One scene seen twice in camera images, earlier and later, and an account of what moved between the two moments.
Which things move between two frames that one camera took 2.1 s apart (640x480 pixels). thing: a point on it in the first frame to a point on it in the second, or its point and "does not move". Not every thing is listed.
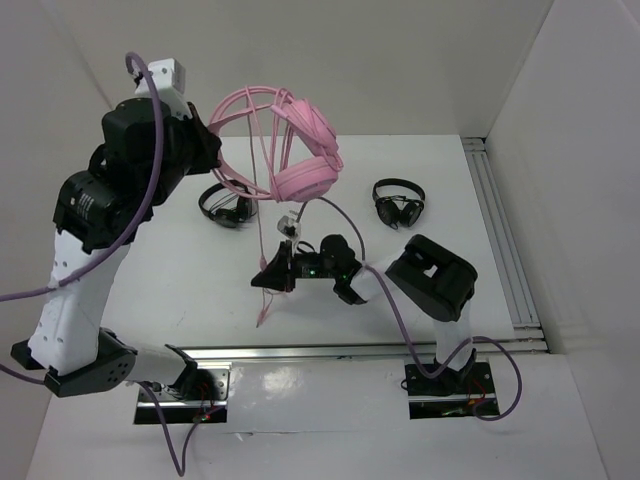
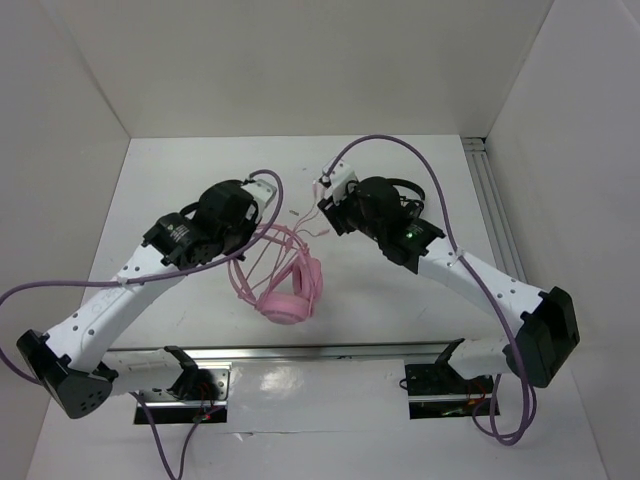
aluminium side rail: x=529 y=335 does not move
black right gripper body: x=309 y=266 to x=347 y=217
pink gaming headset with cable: x=274 y=145 to x=276 y=271
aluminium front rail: x=203 y=353 does not move
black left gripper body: x=190 y=150 to x=235 y=236
